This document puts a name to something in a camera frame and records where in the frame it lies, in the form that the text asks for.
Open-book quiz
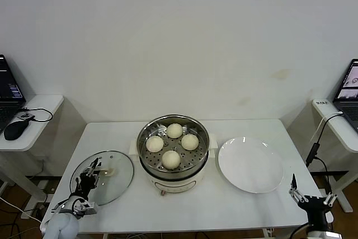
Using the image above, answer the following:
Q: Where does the white steamed baozi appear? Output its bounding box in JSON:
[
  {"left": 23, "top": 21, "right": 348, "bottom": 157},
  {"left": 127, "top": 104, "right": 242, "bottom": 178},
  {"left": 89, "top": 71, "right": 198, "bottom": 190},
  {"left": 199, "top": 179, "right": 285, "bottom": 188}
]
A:
[
  {"left": 181, "top": 134, "right": 200, "bottom": 151},
  {"left": 145, "top": 135, "right": 164, "bottom": 153},
  {"left": 162, "top": 150, "right": 181, "bottom": 170},
  {"left": 167, "top": 123, "right": 184, "bottom": 139}
]

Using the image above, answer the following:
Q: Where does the round glass pot lid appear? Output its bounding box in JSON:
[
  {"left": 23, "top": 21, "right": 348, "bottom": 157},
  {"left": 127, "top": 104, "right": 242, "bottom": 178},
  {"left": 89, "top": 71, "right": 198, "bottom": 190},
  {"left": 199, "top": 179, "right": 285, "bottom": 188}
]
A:
[{"left": 69, "top": 150, "right": 134, "bottom": 206}]

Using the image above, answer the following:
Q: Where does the white side table with label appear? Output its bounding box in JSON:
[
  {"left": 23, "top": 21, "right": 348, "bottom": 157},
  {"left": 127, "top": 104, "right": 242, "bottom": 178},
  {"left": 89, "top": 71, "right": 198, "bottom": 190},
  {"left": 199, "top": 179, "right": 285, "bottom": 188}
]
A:
[{"left": 312, "top": 99, "right": 358, "bottom": 214}]

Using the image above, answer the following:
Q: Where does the white side table with mouse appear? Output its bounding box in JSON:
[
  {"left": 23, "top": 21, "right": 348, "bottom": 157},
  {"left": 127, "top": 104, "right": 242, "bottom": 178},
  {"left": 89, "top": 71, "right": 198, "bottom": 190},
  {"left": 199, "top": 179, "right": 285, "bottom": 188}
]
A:
[{"left": 0, "top": 95, "right": 65, "bottom": 203}]

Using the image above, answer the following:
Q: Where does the black USB hub with cable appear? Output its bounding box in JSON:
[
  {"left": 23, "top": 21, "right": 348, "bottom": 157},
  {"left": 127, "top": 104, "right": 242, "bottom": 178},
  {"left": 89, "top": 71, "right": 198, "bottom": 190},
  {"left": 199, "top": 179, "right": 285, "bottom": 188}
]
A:
[{"left": 17, "top": 106, "right": 54, "bottom": 124}]

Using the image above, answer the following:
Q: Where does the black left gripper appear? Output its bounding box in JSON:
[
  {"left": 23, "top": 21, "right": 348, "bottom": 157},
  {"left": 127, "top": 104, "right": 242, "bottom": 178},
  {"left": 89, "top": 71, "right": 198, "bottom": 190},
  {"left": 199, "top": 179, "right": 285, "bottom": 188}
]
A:
[{"left": 75, "top": 157, "right": 102, "bottom": 195}]

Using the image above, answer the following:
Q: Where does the white floor power strip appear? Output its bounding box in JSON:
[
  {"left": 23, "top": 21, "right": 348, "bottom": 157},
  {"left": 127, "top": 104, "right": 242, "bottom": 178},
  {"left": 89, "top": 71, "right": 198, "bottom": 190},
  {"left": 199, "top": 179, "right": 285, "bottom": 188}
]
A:
[{"left": 21, "top": 208, "right": 43, "bottom": 220}]

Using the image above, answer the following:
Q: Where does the flat white cable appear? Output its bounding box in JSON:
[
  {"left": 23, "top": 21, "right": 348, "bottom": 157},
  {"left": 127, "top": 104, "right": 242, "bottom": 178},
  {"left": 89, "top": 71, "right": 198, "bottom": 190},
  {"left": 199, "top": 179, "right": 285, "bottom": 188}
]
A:
[{"left": 310, "top": 111, "right": 344, "bottom": 140}]

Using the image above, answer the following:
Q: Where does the black cable with inline adapter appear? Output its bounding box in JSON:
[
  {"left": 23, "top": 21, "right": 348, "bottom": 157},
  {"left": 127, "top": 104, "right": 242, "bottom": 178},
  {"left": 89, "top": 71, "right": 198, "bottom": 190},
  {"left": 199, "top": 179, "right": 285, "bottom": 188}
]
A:
[{"left": 305, "top": 112, "right": 343, "bottom": 203}]

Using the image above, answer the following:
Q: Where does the black computer mouse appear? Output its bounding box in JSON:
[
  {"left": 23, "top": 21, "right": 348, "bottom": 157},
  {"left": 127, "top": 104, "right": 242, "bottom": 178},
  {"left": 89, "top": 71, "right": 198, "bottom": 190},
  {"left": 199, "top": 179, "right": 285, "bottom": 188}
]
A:
[{"left": 3, "top": 120, "right": 31, "bottom": 141}]

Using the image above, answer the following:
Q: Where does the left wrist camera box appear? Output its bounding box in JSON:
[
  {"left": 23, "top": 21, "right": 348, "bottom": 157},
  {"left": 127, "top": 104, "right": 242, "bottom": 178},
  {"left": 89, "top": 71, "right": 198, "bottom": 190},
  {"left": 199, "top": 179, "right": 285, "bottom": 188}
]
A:
[{"left": 73, "top": 199, "right": 98, "bottom": 217}]

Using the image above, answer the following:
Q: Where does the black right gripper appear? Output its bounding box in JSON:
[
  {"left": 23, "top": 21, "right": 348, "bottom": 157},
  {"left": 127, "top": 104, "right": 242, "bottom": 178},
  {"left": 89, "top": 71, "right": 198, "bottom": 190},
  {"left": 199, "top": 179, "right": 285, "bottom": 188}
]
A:
[{"left": 289, "top": 173, "right": 336, "bottom": 232}]

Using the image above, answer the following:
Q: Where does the perforated steel steamer basket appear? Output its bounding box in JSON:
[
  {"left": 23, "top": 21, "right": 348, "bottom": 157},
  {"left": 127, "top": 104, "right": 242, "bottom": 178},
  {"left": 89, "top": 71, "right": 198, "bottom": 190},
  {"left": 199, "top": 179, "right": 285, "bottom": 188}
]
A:
[{"left": 136, "top": 114, "right": 210, "bottom": 180}]

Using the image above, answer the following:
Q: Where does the grey laptop showing camera views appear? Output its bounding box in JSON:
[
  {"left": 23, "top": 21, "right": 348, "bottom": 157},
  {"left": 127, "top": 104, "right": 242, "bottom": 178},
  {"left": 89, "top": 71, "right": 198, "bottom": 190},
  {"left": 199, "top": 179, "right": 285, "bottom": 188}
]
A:
[{"left": 332, "top": 59, "right": 358, "bottom": 133}]

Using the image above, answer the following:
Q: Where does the black laptop with dark screen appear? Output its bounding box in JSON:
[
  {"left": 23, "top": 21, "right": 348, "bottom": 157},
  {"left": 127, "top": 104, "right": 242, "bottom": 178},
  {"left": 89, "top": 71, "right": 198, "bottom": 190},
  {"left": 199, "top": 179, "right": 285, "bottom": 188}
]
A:
[{"left": 0, "top": 54, "right": 27, "bottom": 135}]

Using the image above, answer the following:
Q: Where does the white electric cooker base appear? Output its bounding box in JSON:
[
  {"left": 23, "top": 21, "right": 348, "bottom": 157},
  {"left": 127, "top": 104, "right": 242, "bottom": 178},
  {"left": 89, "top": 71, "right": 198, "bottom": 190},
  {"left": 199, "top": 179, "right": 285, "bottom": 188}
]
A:
[{"left": 128, "top": 134, "right": 218, "bottom": 196}]

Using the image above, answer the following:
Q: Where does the round white plate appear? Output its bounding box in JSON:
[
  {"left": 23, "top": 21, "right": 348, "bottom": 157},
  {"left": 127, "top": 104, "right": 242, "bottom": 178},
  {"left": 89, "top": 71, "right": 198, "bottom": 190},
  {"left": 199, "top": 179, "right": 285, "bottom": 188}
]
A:
[{"left": 217, "top": 137, "right": 284, "bottom": 194}]

